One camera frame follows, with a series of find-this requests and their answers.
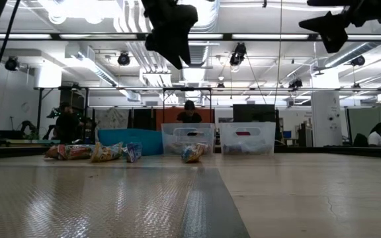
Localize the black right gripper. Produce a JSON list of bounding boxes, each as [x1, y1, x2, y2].
[[298, 5, 360, 54]]

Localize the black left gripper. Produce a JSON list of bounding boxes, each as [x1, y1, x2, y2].
[[140, 0, 199, 70]]

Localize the multicolour granola bar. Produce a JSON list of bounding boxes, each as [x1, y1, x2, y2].
[[164, 141, 214, 155]]

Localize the teal plastic bin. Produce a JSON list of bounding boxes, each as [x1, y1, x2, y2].
[[97, 128, 164, 157]]

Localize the orange blue snack bag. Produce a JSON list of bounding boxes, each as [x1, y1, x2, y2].
[[181, 143, 208, 164]]

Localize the grey blue granola bar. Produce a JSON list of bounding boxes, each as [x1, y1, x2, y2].
[[123, 141, 143, 163]]

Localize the red orange granola bar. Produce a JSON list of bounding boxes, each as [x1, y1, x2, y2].
[[44, 142, 95, 161]]

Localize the black hanging spotlight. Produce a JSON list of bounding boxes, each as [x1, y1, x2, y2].
[[288, 77, 304, 90], [229, 42, 247, 67], [116, 51, 131, 67], [4, 56, 20, 72], [349, 54, 366, 67]]

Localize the person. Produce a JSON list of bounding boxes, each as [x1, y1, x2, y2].
[[176, 100, 203, 124], [54, 101, 85, 145], [367, 121, 381, 148]]

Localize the orange partition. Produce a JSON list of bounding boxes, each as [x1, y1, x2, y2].
[[155, 107, 215, 130]]

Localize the clear plastic bin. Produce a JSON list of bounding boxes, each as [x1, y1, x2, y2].
[[219, 121, 276, 155], [160, 122, 216, 156]]

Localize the white square column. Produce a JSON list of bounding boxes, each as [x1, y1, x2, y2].
[[310, 89, 343, 147]]

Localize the grey draped cover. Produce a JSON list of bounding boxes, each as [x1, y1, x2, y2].
[[94, 108, 130, 143]]

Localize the large black screen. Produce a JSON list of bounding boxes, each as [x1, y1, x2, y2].
[[232, 103, 276, 123]]

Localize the grey green partition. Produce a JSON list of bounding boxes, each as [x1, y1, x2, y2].
[[347, 107, 381, 148]]

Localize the black office chair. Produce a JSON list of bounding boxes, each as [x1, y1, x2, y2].
[[352, 132, 370, 148]]

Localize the yellow snack bag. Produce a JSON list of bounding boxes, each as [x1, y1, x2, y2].
[[89, 141, 124, 163]]

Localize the grey-edged textured mat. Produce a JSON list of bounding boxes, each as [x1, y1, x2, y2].
[[0, 165, 251, 238]]

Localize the silver ceiling duct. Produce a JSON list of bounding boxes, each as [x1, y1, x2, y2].
[[177, 0, 221, 67]]

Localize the black background rig frame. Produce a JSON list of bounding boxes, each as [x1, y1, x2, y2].
[[162, 87, 213, 125]]

